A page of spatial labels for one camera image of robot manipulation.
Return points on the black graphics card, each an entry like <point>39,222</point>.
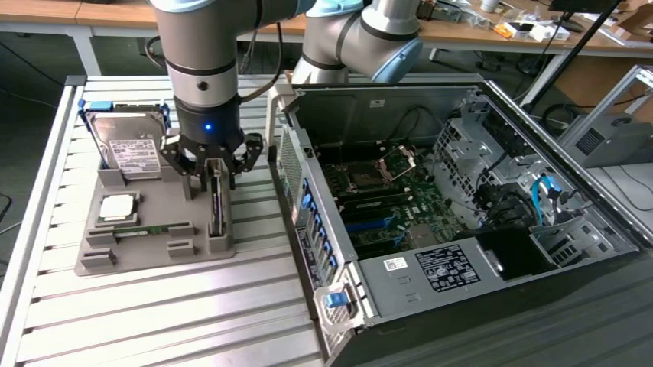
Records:
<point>216,206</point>

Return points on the grey power supply unit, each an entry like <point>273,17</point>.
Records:
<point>398,283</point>

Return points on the grey parts rack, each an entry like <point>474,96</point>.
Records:
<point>158,206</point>

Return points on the CPU socket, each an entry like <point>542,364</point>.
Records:
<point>365,177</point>

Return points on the black stand pole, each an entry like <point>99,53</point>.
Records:
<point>578,46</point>

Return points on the green motherboard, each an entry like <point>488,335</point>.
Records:
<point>429,206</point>

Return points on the thin metal locking lever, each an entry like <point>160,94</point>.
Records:
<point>341,153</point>

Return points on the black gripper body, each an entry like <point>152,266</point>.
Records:
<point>208,122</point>

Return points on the orange and white box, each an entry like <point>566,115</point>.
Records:
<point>510,30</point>

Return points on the silver CPU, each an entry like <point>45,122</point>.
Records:
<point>118,208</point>

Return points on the black RAM slot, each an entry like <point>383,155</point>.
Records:
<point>379,205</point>
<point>373,198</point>

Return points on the open grey PC case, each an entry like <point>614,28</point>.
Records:
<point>398,283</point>

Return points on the cardboard piece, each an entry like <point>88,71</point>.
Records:
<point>640,19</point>

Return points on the blue expansion slot latch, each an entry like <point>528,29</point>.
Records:
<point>331,264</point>
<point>307,200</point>

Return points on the green RAM stick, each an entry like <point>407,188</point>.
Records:
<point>148,230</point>

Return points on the grey chipset heat sink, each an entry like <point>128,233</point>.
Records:
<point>427,235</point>

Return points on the aluminium profile frame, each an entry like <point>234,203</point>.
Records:
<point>632,80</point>

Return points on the blue case release latch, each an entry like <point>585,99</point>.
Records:
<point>335,299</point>

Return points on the grey machine housing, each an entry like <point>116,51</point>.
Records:
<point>612,145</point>

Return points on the hard disk with blue bracket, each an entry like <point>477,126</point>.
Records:
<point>127,134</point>

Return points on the large perforated disk bay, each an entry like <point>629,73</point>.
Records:
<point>459,145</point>

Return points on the black monitor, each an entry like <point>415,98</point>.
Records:
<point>581,4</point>

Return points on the blue expansion slot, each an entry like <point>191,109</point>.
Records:
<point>367,225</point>

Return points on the small metal disk bay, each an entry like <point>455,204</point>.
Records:
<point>566,244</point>

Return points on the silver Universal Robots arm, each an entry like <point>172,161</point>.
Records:
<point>204,46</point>

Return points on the wooden desk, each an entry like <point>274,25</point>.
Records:
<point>51,11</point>
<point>510,45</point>

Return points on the metal socket cover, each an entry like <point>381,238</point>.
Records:
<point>401,162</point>

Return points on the white cup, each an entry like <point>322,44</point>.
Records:
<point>489,4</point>

